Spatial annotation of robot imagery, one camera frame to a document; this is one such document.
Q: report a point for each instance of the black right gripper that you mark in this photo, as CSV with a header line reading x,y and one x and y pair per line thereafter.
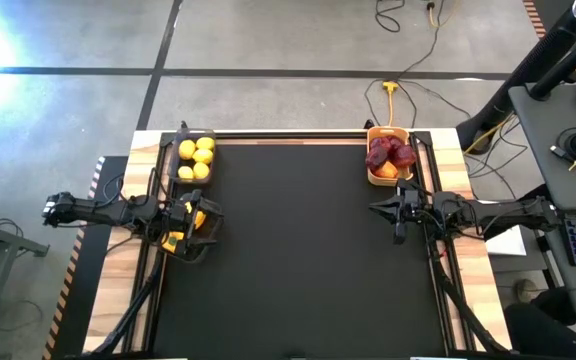
x,y
410,207

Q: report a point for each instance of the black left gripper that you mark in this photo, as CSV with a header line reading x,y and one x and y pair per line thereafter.
x,y
180,217

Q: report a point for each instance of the yellow bell pepper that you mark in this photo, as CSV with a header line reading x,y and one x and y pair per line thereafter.
x,y
199,219
170,242

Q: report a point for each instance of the dark red bell pepper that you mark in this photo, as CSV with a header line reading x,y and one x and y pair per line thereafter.
x,y
377,157

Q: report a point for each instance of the red apple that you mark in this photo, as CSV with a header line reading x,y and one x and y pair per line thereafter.
x,y
404,156

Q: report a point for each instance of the yellow lemon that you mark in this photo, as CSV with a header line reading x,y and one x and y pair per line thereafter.
x,y
187,149
203,156
205,143
185,172
201,170

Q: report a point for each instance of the small dark red fruit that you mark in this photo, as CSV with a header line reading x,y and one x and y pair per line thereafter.
x,y
390,142

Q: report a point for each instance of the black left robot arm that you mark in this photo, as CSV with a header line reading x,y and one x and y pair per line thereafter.
x,y
103,214

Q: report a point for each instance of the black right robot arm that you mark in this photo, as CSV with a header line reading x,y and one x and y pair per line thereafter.
x,y
498,217

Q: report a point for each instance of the tan plastic basket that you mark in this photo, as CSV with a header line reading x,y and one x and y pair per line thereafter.
x,y
390,130

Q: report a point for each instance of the black table mat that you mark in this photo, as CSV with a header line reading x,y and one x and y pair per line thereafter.
x,y
308,280

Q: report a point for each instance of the white paper sheet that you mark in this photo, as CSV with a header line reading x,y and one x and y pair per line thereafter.
x,y
508,246

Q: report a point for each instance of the black floor platform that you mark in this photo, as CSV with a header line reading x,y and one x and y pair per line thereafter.
x,y
83,280

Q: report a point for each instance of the striped hazard tape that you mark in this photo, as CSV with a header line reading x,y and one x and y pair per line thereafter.
x,y
70,260

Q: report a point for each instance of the grey desk top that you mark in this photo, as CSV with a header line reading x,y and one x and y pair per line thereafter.
x,y
543,150

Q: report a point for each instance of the black tower fan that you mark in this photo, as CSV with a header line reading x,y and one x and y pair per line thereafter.
x,y
518,80

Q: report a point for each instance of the person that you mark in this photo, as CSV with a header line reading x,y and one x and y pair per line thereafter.
x,y
543,325

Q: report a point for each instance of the black monitor pole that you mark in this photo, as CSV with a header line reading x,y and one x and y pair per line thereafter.
x,y
563,65

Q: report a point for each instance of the black diagonal frame strut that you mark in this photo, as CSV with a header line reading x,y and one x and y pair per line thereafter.
x,y
463,310
133,310

